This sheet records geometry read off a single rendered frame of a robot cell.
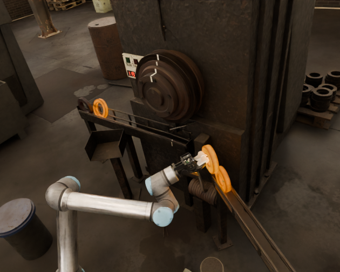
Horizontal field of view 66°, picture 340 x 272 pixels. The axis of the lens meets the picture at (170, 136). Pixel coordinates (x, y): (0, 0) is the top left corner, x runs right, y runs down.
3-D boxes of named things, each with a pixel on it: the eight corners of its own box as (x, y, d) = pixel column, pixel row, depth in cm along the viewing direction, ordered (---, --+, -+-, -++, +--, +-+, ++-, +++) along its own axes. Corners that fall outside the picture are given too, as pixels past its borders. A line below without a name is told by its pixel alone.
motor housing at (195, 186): (201, 216, 217) (196, 172, 184) (224, 229, 206) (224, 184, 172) (192, 228, 210) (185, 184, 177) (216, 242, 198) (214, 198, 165)
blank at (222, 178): (224, 188, 162) (219, 190, 162) (217, 164, 162) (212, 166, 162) (233, 193, 147) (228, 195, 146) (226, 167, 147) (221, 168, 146)
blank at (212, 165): (206, 139, 143) (200, 141, 142) (218, 154, 130) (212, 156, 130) (208, 161, 151) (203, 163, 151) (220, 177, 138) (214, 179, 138)
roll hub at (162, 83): (147, 107, 177) (138, 68, 159) (180, 118, 162) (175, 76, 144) (141, 111, 174) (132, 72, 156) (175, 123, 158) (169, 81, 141)
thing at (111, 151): (115, 189, 253) (92, 131, 209) (142, 188, 250) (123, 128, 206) (110, 207, 237) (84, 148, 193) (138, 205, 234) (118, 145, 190)
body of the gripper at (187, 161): (195, 160, 132) (174, 171, 132) (200, 170, 137) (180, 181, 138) (189, 150, 138) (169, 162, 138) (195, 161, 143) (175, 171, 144)
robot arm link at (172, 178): (173, 187, 138) (168, 175, 145) (181, 183, 138) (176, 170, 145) (167, 177, 132) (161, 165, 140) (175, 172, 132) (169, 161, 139)
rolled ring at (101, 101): (96, 121, 246) (99, 120, 249) (107, 116, 234) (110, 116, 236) (90, 101, 245) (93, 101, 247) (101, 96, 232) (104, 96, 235)
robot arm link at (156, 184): (152, 194, 144) (143, 178, 143) (172, 182, 144) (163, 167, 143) (151, 199, 135) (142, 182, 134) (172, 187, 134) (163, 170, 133)
